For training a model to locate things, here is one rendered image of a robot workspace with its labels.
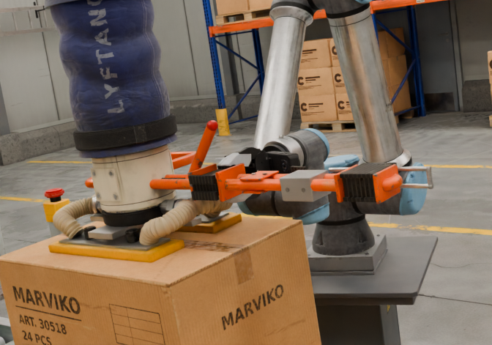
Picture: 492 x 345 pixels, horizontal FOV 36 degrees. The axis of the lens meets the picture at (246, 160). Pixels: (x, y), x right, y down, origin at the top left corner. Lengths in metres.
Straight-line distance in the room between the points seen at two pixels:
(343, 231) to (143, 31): 0.94
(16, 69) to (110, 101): 10.84
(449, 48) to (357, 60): 8.44
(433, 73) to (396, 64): 0.67
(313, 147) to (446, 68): 8.79
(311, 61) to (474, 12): 2.19
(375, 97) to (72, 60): 0.83
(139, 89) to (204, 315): 0.49
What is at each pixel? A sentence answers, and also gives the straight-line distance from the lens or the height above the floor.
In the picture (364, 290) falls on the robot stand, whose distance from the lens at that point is 2.11.
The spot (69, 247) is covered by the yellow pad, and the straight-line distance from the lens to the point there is 1.70.
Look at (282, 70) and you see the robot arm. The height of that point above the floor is 1.38.
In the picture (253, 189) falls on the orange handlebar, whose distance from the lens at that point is 1.42.
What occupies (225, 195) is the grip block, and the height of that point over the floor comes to 1.18.
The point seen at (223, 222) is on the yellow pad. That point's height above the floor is 1.09.
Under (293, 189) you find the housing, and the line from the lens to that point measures 1.36.
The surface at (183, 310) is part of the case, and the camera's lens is 1.39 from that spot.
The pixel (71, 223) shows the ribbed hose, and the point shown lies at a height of 1.13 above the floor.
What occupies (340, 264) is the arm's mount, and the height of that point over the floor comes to 0.78.
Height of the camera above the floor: 1.49
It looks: 10 degrees down
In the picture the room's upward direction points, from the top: 8 degrees counter-clockwise
